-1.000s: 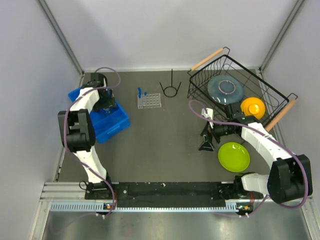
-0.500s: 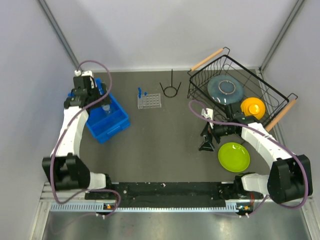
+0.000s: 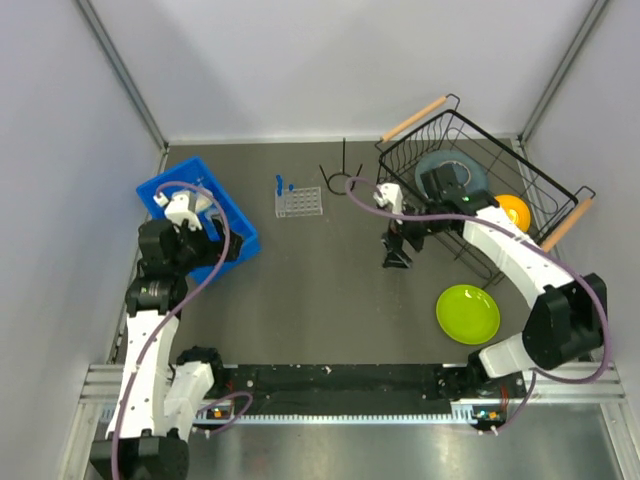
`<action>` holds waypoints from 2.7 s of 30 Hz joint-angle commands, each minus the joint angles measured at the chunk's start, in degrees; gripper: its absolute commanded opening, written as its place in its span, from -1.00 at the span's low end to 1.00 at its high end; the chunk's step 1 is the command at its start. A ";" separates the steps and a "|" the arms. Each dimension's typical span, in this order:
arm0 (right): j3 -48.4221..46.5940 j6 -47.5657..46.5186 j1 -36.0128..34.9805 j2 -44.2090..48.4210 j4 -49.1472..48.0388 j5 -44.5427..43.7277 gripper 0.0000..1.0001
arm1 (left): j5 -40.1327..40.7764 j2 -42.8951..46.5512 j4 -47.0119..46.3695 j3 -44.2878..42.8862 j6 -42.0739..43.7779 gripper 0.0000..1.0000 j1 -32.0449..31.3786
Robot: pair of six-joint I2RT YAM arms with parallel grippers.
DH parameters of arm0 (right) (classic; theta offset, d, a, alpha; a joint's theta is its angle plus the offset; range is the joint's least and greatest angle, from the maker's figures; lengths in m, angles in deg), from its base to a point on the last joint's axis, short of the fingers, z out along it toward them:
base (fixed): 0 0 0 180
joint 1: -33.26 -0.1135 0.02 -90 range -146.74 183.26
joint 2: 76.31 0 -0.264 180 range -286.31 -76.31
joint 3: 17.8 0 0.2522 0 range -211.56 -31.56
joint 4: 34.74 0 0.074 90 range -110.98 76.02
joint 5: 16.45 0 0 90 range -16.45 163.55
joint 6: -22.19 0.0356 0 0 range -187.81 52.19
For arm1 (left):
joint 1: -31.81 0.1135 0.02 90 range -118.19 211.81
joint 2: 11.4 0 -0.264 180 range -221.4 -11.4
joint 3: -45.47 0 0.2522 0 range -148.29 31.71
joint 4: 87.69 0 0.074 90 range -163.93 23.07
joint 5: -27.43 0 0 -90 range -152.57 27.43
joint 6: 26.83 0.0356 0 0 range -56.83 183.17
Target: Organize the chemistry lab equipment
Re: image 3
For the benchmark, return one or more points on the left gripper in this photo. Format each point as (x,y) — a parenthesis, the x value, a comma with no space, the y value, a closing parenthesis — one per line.
(214,251)

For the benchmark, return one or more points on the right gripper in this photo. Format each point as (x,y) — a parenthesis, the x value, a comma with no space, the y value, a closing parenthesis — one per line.
(395,256)

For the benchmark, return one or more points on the black wire ring stand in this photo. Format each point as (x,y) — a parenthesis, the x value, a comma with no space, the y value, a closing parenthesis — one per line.
(339,174)

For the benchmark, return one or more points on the clear glass flask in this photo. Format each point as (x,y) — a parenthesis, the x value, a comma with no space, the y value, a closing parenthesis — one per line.
(214,227)

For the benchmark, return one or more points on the bag of white powder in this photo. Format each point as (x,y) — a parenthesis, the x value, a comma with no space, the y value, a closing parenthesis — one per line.
(200,201)

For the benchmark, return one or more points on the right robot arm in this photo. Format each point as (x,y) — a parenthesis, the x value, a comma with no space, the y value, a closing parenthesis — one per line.
(567,313)

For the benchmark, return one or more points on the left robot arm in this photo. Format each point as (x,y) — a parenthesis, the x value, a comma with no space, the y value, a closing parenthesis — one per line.
(147,437)

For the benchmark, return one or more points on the blue plastic bin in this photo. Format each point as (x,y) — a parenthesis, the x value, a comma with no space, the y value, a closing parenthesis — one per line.
(195,172)

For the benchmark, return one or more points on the green plate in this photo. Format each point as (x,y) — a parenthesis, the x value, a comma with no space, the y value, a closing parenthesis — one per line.
(467,314)

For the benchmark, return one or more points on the clear test tube rack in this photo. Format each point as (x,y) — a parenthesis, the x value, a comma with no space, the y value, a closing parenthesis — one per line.
(299,202)

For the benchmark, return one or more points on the blue ceramic plate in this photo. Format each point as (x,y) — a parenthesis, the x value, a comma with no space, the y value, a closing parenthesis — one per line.
(468,171)

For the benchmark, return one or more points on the orange bowl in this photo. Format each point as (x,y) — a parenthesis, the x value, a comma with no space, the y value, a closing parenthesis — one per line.
(517,210)

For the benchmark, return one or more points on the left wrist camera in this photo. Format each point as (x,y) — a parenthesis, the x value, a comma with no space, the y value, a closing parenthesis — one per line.
(180,209)

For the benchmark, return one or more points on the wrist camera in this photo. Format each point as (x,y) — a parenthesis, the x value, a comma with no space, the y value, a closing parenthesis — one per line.
(389,196)
(180,209)

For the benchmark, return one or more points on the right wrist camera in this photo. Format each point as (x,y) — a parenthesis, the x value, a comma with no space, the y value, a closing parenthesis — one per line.
(389,196)

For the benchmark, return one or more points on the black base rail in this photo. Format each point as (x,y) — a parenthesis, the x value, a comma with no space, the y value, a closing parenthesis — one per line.
(350,389)

